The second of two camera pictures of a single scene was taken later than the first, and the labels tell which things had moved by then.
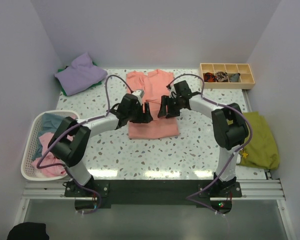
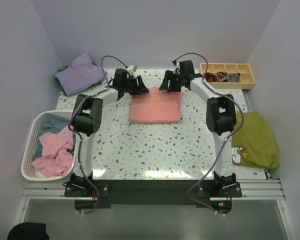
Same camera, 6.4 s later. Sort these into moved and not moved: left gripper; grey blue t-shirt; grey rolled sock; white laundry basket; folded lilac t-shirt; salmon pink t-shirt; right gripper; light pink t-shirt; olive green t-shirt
Moved: salmon pink t-shirt; left gripper; right gripper
Not moved: folded lilac t-shirt; grey rolled sock; light pink t-shirt; white laundry basket; olive green t-shirt; grey blue t-shirt
